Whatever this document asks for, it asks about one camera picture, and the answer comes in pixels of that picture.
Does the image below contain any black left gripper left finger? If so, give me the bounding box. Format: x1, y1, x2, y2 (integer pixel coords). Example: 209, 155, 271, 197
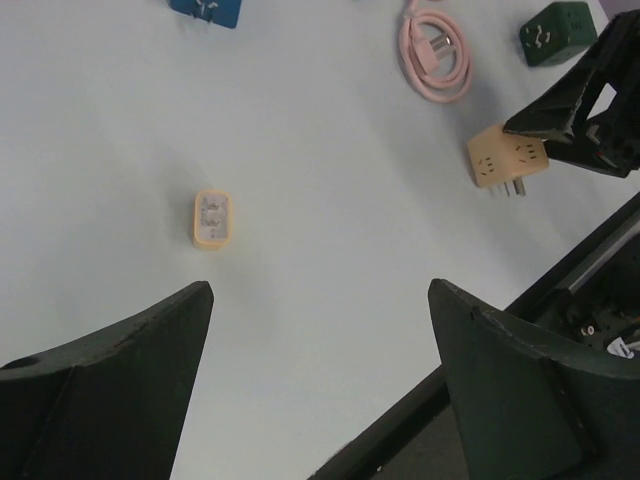
1, 281, 214, 479

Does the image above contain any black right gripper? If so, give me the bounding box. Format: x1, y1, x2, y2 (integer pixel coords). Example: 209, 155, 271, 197
503, 12, 639, 178

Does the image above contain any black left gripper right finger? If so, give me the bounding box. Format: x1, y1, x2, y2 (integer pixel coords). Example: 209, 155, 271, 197
428, 279, 639, 479

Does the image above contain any beige cube socket adapter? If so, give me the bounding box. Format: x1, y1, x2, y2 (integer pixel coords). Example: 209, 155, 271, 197
466, 125, 550, 196

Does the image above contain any pink round power strip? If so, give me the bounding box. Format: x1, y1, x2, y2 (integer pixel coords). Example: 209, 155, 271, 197
398, 0, 473, 104

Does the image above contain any yellow USB charger plug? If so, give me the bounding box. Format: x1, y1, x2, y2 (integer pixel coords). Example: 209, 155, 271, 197
192, 190, 233, 251

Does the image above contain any dark green cube socket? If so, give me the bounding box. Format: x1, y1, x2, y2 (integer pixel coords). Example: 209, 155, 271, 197
519, 1, 598, 67

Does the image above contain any blue cube socket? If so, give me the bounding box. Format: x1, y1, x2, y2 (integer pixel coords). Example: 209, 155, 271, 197
168, 0, 242, 29

